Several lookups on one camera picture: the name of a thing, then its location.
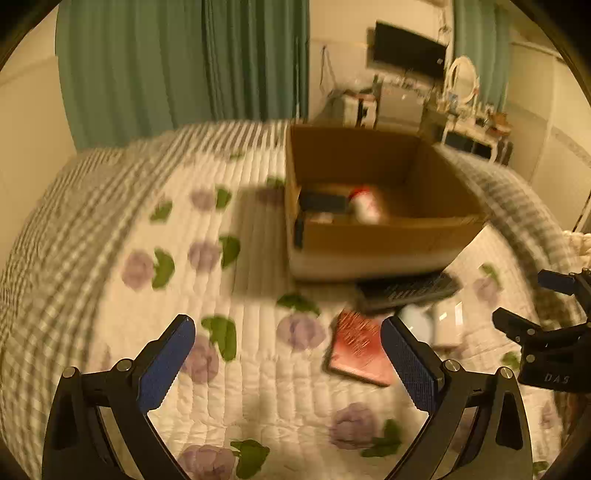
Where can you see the white dressing table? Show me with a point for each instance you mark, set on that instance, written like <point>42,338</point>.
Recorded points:
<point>471,127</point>

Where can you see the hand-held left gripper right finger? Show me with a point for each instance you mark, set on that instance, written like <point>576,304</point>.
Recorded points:
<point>413,364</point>

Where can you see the white oval vanity mirror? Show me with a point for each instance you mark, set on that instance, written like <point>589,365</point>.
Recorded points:
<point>461,78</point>

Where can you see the green curtain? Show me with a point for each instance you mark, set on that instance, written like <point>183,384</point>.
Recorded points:
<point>480,41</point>
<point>184,60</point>

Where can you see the red book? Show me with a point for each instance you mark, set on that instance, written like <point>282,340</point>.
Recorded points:
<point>362,346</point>

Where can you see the dark blue box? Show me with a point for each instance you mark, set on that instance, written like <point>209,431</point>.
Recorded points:
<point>323,201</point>

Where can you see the black keyboard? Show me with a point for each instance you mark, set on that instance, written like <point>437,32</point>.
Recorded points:
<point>406,288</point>

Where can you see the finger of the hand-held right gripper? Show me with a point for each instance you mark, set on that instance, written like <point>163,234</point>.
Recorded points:
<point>519,325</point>
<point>556,279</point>

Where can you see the cluttered white desk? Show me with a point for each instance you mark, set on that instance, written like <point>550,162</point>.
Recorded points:
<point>355,104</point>

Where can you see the floral quilted blanket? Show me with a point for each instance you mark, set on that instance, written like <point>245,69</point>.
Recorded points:
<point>286,369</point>

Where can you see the brown cardboard box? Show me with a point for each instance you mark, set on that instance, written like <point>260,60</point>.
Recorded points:
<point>369,203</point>

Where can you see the black wall television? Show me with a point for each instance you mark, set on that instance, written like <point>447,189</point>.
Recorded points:
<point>408,46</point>

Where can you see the checkered grey bedsheet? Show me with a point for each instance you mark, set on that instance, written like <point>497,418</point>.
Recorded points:
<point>60,249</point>

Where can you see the white flat box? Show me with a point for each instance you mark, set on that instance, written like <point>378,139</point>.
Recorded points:
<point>445,323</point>

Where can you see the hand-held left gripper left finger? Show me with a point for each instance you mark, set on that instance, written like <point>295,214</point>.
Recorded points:
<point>164,364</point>

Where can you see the white bottle with red cap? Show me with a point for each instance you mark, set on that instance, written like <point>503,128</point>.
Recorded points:
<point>364,205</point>

